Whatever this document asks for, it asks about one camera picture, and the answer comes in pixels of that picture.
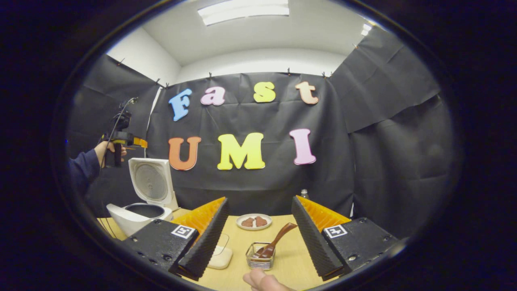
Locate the black backdrop cloth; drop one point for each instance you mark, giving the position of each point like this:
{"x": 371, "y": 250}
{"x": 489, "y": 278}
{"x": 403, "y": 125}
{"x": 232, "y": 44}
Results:
{"x": 323, "y": 182}

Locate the small ceiling light panel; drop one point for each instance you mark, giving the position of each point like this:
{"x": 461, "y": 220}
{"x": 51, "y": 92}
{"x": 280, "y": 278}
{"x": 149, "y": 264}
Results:
{"x": 366, "y": 29}

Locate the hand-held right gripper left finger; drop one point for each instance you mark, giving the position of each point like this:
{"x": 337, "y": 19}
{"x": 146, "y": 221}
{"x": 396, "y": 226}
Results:
{"x": 208, "y": 242}

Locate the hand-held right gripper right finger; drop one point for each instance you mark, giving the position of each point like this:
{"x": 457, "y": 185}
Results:
{"x": 313, "y": 242}

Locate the white rice cooker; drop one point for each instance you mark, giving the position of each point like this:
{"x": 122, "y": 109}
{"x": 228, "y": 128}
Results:
{"x": 125, "y": 220}

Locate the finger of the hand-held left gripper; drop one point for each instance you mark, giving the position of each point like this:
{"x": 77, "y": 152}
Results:
{"x": 140, "y": 142}

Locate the large ceiling light panel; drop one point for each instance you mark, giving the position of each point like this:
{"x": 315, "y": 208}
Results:
{"x": 242, "y": 11}

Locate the clear plastic bottle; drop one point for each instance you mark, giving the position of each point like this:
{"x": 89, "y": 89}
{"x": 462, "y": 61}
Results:
{"x": 304, "y": 193}

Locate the brown wooden spoon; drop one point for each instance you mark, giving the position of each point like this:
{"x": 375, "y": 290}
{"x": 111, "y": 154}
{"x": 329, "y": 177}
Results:
{"x": 278, "y": 238}

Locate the white plate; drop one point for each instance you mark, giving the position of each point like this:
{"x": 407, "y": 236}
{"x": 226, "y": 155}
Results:
{"x": 240, "y": 224}

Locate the brown food piece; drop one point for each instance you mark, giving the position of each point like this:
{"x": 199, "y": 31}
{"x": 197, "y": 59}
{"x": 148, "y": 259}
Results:
{"x": 261, "y": 221}
{"x": 247, "y": 222}

